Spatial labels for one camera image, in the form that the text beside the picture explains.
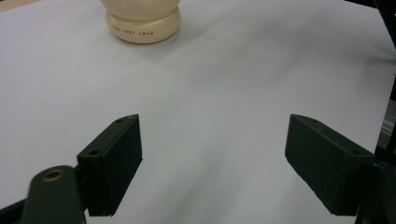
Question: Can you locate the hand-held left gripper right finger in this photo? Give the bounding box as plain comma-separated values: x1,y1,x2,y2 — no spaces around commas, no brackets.
284,113,376,217

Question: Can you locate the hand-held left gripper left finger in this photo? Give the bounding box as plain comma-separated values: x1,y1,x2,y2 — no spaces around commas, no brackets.
77,113,144,217

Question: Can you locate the cream ribbed brush holder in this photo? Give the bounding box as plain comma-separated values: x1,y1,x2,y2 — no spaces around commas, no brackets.
99,0,182,45

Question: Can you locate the light wooden table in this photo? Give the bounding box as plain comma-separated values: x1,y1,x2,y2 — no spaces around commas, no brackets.
0,0,42,13

